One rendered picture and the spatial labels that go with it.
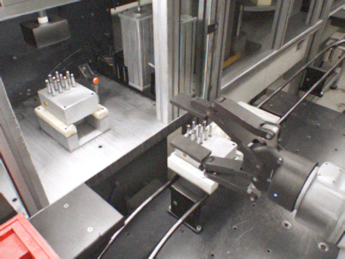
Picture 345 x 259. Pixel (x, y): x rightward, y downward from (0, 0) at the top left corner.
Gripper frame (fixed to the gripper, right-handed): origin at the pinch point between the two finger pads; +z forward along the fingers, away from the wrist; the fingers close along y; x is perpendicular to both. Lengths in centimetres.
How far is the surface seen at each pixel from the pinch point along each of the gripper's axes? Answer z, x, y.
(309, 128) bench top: -3, -77, -44
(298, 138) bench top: -2, -68, -44
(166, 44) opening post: 21.6, -18.5, 2.4
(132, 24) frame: 40.6, -24.7, 1.5
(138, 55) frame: 38.9, -24.7, -7.6
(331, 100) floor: 17, -229, -111
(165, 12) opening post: 21.8, -18.5, 9.9
